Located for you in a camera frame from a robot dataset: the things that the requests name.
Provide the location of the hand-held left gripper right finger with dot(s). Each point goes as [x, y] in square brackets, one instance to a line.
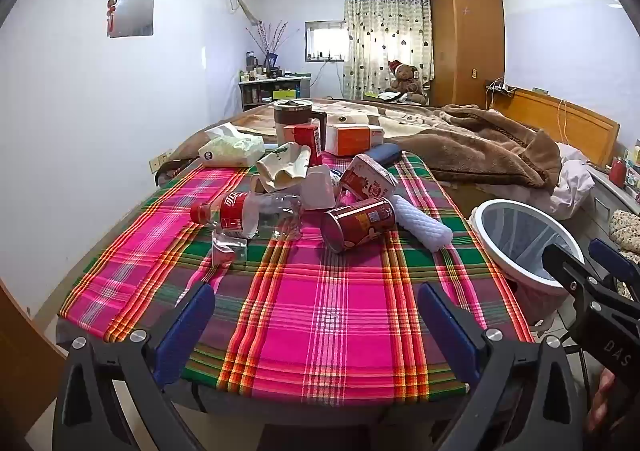
[450, 331]

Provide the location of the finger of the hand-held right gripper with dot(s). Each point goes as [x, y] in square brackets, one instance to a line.
[610, 258]
[567, 268]

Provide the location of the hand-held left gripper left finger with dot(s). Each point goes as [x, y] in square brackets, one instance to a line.
[185, 331]

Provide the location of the white trash bin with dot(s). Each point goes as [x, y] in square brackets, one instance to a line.
[520, 241]

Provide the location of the clear plastic wrapper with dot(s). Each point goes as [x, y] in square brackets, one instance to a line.
[225, 251]

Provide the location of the white foam net sleeve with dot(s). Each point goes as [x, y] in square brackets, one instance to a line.
[425, 226]

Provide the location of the clear plastic bottle red label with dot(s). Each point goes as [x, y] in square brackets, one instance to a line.
[237, 216]

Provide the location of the red drink can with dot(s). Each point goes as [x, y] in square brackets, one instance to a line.
[360, 223]

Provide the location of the white paper bag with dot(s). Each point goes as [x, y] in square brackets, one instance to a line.
[280, 166]

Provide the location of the red cardboard box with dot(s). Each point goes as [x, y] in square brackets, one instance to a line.
[305, 138]

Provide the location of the person's right hand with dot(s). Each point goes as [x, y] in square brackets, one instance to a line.
[601, 401]

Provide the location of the floral quilted jacket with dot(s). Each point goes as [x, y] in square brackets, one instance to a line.
[625, 226]

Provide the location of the grey drawer cabinet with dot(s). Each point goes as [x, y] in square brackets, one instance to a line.
[607, 201]

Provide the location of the pale pink bedsheet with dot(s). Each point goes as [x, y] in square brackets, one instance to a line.
[570, 186]

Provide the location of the red cup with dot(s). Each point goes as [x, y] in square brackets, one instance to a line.
[617, 173]

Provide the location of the pink plaid tablecloth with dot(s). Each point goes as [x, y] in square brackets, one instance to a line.
[320, 321]

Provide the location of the wooden headboard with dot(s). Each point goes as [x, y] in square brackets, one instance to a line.
[565, 123]

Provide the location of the brown fleece blanket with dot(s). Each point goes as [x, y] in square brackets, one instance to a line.
[475, 146]

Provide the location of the wooden door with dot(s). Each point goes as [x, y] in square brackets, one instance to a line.
[25, 371]

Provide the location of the white tissue pack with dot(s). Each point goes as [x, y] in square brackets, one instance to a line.
[230, 151]

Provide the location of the dark blue glasses case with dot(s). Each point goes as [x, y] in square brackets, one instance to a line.
[385, 153]

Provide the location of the white power strip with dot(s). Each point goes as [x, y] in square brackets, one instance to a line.
[500, 88]

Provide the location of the orange cardboard box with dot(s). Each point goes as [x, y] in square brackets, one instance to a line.
[352, 141]

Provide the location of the brown lidded mug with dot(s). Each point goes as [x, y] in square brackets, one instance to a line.
[292, 123]

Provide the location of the wooden wardrobe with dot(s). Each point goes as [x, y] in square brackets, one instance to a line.
[465, 41]

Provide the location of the brown teddy bear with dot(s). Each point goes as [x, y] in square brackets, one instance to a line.
[404, 78]

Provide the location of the grey shelf unit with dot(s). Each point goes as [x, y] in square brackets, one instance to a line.
[270, 93]

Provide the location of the dried branches in vase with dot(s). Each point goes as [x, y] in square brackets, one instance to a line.
[265, 43]

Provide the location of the heart print curtain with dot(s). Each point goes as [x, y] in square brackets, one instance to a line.
[385, 31]

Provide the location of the small window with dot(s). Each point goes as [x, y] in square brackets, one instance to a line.
[325, 41]

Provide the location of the red knot ornament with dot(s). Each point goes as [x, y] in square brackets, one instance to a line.
[111, 13]

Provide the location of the wall outlet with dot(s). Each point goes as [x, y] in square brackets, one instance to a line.
[160, 162]

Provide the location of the square wall mirror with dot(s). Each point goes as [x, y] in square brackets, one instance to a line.
[132, 11]

